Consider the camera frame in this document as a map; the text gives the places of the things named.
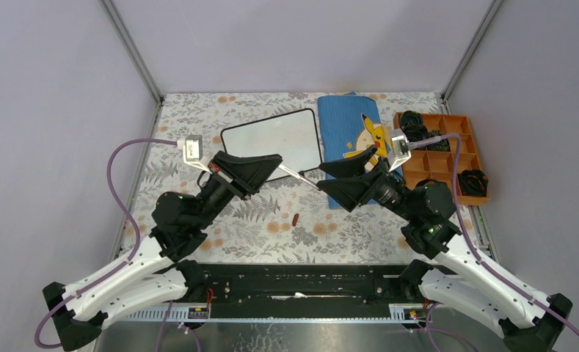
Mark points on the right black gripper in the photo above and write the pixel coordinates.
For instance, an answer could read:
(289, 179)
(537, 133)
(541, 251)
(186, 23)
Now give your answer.
(351, 191)

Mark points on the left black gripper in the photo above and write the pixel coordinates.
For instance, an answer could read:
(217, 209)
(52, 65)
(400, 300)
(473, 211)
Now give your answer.
(244, 175)

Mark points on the red-capped whiteboard marker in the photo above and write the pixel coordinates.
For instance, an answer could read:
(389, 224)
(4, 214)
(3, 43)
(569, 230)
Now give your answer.
(297, 175)

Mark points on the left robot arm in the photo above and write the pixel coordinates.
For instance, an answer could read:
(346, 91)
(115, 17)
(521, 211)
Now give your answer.
(156, 269)

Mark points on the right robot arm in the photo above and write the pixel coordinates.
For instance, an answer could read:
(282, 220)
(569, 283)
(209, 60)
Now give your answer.
(524, 318)

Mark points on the blue Pikachu cloth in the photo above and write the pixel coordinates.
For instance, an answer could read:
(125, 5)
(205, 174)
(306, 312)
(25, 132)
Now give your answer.
(350, 124)

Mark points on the floral patterned table mat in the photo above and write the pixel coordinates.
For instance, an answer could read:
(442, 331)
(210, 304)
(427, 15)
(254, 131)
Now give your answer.
(259, 230)

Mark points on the rolled dark tie middle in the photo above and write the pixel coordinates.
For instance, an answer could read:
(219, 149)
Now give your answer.
(415, 133)

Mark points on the rolled dark tie top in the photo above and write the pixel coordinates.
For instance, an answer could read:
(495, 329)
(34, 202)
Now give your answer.
(410, 119)

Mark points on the rolled dark tie small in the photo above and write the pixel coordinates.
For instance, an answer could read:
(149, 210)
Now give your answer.
(440, 146)

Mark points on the rolled dark tie lower right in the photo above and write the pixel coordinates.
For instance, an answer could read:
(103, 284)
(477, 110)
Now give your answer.
(473, 183)

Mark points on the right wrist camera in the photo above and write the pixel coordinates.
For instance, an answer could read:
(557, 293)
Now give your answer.
(399, 152)

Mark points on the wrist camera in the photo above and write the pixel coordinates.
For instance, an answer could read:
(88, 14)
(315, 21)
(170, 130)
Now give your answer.
(399, 152)
(191, 148)

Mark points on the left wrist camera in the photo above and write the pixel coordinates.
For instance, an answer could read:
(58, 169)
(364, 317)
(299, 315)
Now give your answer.
(191, 148)

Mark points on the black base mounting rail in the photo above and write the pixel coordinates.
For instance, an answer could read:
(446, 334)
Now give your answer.
(307, 291)

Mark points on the left aluminium frame post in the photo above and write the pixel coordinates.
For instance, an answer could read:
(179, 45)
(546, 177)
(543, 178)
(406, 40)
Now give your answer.
(121, 30)

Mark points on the aluminium frame post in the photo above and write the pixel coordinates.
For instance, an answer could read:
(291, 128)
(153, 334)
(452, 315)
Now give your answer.
(121, 30)
(476, 40)

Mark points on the right aluminium frame post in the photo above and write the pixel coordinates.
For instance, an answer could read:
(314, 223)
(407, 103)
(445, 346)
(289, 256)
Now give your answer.
(476, 40)

